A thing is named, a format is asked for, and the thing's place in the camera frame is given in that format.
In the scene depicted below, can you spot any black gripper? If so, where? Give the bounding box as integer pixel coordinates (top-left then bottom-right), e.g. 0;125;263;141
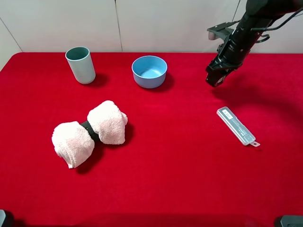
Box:
206;28;263;87

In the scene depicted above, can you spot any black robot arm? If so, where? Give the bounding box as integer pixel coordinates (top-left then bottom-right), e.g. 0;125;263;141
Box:
206;0;303;87

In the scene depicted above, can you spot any clear plastic slim case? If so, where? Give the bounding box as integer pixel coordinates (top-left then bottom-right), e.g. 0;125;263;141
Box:
216;106;260;147

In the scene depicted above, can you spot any blue plastic bowl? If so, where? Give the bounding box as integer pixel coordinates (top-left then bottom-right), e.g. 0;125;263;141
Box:
132;55;168;89

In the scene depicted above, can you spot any red tablecloth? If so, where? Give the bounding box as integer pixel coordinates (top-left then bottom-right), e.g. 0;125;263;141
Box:
0;52;303;227

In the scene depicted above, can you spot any teal plastic cup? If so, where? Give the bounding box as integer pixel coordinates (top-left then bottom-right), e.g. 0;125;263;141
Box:
65;46;96;84

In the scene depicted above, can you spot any black towel band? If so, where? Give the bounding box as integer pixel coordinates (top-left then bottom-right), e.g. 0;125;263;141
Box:
80;121;100;141

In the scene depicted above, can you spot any black base right corner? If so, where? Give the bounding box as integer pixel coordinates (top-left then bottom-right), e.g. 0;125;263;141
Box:
274;215;303;227

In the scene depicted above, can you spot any black base corner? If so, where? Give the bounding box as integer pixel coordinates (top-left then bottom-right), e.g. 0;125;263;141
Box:
274;215;303;227
0;210;14;227

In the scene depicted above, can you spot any pink rolled towel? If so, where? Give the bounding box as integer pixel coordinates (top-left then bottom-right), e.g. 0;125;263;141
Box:
52;100;128;169

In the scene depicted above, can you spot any black base left corner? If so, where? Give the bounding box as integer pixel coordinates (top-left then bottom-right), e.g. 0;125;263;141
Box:
0;210;14;227

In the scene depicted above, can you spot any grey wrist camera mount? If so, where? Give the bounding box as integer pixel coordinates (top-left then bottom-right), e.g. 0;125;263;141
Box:
207;20;240;43

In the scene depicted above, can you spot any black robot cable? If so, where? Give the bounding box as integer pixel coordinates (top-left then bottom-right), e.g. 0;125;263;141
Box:
251;7;303;44

